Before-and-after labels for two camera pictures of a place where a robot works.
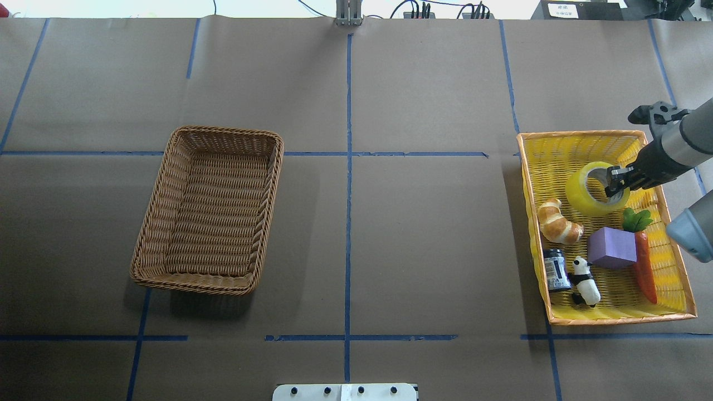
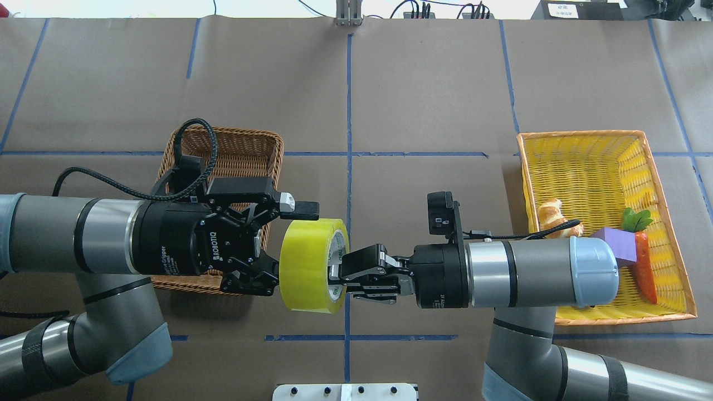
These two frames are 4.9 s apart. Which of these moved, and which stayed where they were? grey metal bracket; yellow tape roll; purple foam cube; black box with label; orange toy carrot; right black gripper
Moved: yellow tape roll; right black gripper
Stayed: grey metal bracket; purple foam cube; black box with label; orange toy carrot
